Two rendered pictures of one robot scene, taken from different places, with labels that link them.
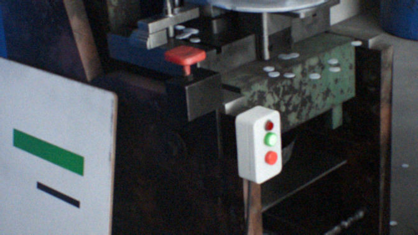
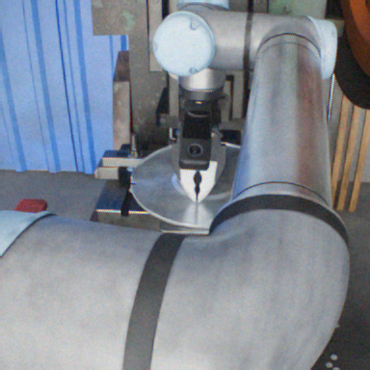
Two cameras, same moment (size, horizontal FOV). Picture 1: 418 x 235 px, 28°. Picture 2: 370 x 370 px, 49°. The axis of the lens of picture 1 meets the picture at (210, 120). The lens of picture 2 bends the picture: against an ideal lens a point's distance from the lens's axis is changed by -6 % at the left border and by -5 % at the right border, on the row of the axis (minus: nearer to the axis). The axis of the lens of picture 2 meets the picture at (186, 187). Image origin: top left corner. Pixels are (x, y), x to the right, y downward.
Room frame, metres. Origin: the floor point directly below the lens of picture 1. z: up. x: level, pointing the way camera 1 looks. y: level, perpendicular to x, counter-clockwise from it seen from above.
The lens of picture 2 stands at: (1.28, -0.63, 1.22)
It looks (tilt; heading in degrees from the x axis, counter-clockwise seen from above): 33 degrees down; 47
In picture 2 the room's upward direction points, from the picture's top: straight up
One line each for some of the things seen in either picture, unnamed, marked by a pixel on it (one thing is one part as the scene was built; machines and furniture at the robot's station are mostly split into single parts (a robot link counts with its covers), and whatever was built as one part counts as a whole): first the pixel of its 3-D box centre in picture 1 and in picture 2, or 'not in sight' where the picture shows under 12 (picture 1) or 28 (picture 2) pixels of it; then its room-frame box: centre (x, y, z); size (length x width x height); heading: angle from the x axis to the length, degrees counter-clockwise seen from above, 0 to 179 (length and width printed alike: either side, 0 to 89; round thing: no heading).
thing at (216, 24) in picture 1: (218, 11); not in sight; (1.89, -0.04, 0.72); 0.20 x 0.16 x 0.03; 133
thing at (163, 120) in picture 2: not in sight; (206, 112); (1.89, -0.04, 0.86); 0.20 x 0.16 x 0.05; 133
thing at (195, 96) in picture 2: not in sight; (199, 118); (1.74, -0.17, 0.94); 0.09 x 0.08 x 0.12; 44
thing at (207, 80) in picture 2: not in sight; (199, 72); (1.74, -0.17, 1.02); 0.08 x 0.08 x 0.05
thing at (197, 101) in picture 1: (196, 117); not in sight; (1.51, 0.03, 0.62); 0.10 x 0.06 x 0.20; 133
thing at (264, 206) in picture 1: (227, 169); not in sight; (1.90, -0.03, 0.31); 0.43 x 0.42 x 0.01; 133
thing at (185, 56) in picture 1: (185, 70); (32, 224); (1.50, 0.04, 0.72); 0.07 x 0.06 x 0.08; 43
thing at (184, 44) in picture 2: not in sight; (202, 39); (1.67, -0.25, 1.09); 0.11 x 0.11 x 0.08; 35
